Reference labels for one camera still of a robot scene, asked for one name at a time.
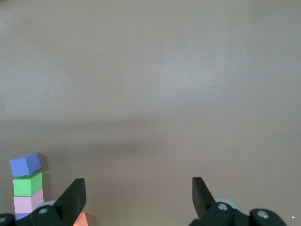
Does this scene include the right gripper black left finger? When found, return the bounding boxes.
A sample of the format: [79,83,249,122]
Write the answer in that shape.
[0,178,86,226]

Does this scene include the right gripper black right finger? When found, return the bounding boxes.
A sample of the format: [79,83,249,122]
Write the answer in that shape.
[188,177,289,226]

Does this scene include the green foam cube block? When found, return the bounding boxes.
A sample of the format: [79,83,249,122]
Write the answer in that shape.
[13,171,43,197]

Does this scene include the purple foam cube block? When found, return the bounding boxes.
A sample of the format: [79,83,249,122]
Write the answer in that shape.
[15,212,32,221]
[9,152,42,178]

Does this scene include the orange foam cube block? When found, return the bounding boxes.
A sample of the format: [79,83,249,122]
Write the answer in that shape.
[72,211,89,226]

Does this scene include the pink foam cube block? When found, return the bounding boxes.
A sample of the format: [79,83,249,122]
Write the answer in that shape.
[13,188,45,214]

